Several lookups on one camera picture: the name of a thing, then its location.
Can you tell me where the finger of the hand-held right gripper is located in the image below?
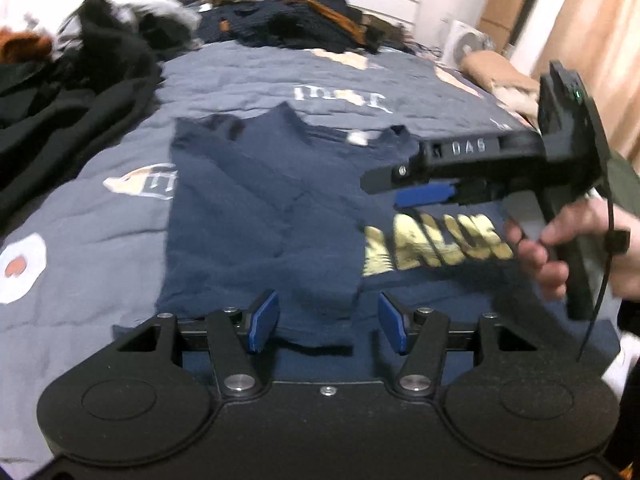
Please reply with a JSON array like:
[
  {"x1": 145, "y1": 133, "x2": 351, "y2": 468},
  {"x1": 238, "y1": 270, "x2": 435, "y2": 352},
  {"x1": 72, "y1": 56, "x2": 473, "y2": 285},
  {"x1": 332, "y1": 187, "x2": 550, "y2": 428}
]
[
  {"x1": 394, "y1": 181, "x2": 507, "y2": 209},
  {"x1": 359, "y1": 156, "x2": 452, "y2": 196}
]

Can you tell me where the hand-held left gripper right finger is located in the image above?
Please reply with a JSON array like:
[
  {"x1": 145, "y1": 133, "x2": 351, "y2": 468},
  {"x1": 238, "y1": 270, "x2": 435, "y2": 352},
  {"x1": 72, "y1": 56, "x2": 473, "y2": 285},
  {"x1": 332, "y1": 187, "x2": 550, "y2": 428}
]
[{"x1": 377, "y1": 292, "x2": 539, "y2": 402}]

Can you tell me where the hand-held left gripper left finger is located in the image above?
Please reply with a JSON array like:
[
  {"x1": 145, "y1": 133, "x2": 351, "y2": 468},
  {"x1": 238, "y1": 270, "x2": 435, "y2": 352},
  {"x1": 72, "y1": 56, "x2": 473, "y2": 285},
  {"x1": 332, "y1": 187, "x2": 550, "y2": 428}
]
[{"x1": 115, "y1": 290, "x2": 280, "y2": 401}]

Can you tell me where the navy t-shirt with yellow print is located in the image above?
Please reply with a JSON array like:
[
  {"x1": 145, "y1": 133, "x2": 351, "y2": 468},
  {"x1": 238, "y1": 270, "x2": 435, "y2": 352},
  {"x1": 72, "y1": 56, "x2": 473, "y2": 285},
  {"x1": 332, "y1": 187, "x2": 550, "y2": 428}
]
[{"x1": 112, "y1": 102, "x2": 622, "y2": 377}]

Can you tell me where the pile of dark clothes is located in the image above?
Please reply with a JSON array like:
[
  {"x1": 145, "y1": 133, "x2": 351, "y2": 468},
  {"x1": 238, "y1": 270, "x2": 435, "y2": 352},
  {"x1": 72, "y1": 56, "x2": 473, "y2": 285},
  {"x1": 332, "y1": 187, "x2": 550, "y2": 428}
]
[{"x1": 191, "y1": 0, "x2": 442, "y2": 57}]

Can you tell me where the pile of black clothes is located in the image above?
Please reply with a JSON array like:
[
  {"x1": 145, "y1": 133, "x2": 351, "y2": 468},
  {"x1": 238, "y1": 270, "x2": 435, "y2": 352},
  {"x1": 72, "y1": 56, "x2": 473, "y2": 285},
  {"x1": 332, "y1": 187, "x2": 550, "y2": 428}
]
[{"x1": 0, "y1": 0, "x2": 165, "y2": 222}]

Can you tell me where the person's right hand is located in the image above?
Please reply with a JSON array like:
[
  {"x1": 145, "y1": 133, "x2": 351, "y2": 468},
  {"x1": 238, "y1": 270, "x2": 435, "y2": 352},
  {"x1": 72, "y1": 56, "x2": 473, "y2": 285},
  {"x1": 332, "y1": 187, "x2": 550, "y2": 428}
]
[{"x1": 501, "y1": 199, "x2": 640, "y2": 307}]

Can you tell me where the beige pillow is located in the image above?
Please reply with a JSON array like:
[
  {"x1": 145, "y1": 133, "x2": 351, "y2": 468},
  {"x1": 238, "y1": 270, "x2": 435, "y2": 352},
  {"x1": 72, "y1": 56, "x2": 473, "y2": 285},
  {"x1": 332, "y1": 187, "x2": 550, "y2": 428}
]
[{"x1": 459, "y1": 51, "x2": 542, "y2": 117}]

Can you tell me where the wooden panel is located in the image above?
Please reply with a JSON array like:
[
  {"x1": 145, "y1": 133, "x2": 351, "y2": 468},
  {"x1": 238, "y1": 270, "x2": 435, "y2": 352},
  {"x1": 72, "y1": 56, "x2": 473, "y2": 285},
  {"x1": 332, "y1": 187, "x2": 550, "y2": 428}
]
[{"x1": 529, "y1": 0, "x2": 640, "y2": 162}]

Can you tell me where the white fan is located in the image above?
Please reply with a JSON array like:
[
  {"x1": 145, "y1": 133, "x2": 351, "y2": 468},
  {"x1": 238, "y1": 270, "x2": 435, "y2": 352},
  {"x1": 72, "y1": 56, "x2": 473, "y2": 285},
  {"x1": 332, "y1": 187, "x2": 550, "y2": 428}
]
[{"x1": 444, "y1": 19, "x2": 495, "y2": 69}]

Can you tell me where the tall cardboard box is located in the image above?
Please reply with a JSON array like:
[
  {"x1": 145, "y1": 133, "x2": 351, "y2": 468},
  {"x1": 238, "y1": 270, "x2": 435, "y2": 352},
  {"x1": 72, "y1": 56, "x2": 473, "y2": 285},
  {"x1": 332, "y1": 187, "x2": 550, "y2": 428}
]
[{"x1": 476, "y1": 0, "x2": 540, "y2": 57}]

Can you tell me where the grey-blue quilted bedspread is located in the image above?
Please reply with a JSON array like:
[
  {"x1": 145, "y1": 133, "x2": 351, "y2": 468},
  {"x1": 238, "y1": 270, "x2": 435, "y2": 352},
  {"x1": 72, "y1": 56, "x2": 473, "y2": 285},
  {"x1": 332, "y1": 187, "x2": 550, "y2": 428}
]
[{"x1": 0, "y1": 40, "x2": 623, "y2": 413}]

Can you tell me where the orange garment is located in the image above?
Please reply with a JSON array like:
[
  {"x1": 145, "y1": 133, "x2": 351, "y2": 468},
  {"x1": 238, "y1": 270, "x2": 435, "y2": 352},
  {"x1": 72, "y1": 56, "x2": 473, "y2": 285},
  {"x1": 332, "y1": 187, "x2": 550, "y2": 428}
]
[{"x1": 0, "y1": 26, "x2": 55, "y2": 64}]

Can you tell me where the black cable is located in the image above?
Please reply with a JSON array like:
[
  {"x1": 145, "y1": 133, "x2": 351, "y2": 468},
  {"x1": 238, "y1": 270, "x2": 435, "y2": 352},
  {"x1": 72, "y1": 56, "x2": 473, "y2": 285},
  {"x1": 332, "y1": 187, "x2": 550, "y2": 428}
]
[{"x1": 575, "y1": 187, "x2": 632, "y2": 363}]

